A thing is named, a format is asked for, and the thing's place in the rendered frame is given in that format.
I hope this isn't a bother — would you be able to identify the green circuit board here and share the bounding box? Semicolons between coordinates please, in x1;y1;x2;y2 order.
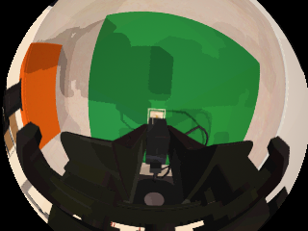
88;12;261;146

